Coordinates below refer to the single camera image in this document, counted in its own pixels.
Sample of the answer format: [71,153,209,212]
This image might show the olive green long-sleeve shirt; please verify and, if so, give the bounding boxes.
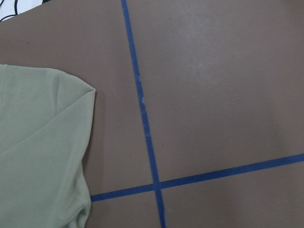
[0,65,95,228]

